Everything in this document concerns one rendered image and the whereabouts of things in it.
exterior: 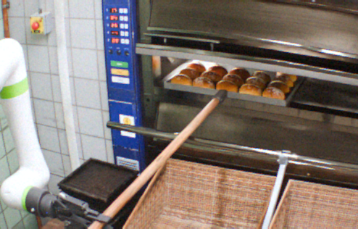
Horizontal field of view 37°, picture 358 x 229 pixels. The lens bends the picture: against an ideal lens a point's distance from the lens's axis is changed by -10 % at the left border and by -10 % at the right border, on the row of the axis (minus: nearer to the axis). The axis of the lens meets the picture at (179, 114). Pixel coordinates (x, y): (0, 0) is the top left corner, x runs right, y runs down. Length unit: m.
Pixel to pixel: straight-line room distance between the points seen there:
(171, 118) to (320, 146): 0.70
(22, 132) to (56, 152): 1.29
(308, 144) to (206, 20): 0.67
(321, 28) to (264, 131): 0.55
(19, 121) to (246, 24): 1.00
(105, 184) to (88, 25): 0.73
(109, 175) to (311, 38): 1.12
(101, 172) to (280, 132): 0.84
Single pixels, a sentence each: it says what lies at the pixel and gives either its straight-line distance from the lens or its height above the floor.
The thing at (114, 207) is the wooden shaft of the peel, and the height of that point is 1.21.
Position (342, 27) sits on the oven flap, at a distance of 2.19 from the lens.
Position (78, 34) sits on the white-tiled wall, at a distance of 2.68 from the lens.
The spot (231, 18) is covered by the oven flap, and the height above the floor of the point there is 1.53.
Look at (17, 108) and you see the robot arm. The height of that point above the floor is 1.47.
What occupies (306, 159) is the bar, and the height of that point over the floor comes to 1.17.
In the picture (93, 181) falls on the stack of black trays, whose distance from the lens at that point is 2.61.
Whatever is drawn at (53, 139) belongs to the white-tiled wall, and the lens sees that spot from 3.05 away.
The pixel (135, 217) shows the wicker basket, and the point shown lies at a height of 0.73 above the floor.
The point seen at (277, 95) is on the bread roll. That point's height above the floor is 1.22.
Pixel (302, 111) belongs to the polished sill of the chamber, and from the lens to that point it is 2.34.
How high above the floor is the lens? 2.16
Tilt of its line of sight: 25 degrees down
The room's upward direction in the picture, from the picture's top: 2 degrees counter-clockwise
